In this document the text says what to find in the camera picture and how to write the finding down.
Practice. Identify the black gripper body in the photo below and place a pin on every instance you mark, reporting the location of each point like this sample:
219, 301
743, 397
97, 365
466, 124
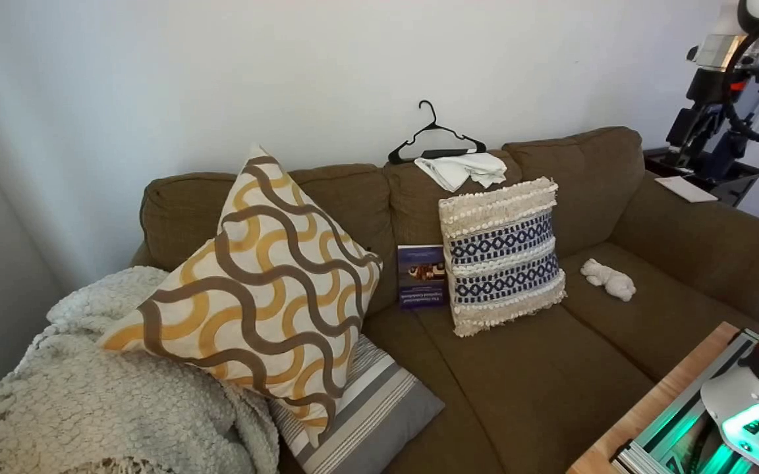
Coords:
704, 89

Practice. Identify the blue white fringed pillow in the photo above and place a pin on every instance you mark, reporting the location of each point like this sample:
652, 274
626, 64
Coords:
501, 253

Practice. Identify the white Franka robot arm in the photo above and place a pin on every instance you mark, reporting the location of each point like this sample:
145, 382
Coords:
758, 411

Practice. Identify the grey white striped pillow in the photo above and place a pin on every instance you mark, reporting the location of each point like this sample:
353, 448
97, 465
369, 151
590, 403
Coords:
369, 411

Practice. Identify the yellow brown wave-pattern pillow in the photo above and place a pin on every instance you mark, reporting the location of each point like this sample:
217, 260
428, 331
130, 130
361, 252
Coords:
263, 291

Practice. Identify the black side table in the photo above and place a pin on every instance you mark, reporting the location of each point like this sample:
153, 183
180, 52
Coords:
737, 183

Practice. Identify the white paper sheet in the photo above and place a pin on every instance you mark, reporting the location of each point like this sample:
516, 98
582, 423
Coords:
685, 189

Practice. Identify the white crumpled tissue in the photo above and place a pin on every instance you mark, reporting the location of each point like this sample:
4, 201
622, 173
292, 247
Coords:
609, 281

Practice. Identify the white folded cloth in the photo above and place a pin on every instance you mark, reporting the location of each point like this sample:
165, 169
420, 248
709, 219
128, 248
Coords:
462, 169

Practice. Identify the black clothes hanger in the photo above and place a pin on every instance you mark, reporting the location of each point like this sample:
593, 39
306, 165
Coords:
445, 155

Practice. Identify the dark blue book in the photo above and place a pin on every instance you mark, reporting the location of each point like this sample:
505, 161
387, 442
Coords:
420, 273

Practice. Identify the brown fabric sofa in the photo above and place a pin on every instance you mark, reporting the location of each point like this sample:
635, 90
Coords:
527, 386

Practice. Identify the grey knit blanket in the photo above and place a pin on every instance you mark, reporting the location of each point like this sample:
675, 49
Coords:
91, 397

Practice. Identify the wooden table with metal rail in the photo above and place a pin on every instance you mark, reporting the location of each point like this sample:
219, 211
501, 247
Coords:
660, 403

